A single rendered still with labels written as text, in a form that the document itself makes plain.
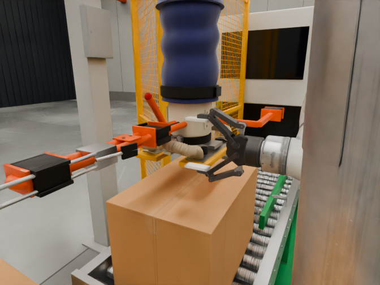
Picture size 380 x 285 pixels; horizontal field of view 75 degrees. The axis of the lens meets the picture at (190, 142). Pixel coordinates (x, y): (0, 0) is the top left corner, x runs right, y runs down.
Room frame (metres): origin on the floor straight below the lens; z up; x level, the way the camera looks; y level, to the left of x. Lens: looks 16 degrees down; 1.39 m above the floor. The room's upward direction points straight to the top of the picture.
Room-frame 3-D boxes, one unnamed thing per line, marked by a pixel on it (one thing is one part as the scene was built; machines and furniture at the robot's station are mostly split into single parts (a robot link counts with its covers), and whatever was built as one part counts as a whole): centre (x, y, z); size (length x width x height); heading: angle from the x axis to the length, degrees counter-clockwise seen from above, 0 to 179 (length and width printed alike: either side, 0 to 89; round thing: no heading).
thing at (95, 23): (1.74, 0.60, 1.62); 0.20 x 0.05 x 0.30; 151
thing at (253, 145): (0.59, -0.14, 1.20); 0.09 x 0.07 x 0.08; 62
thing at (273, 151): (0.56, -0.20, 1.20); 0.09 x 0.06 x 0.09; 152
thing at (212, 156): (0.92, -0.08, 1.10); 0.34 x 0.10 x 0.05; 152
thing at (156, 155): (1.01, 0.08, 1.10); 0.34 x 0.10 x 0.05; 152
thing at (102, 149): (0.56, 0.22, 1.19); 0.07 x 0.07 x 0.04; 62
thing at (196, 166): (0.66, -0.02, 1.13); 0.07 x 0.03 x 0.01; 62
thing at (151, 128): (0.75, 0.12, 1.20); 0.10 x 0.08 x 0.06; 62
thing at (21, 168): (0.44, 0.29, 1.20); 0.08 x 0.07 x 0.05; 152
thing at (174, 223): (0.95, -0.02, 0.75); 0.60 x 0.40 x 0.40; 153
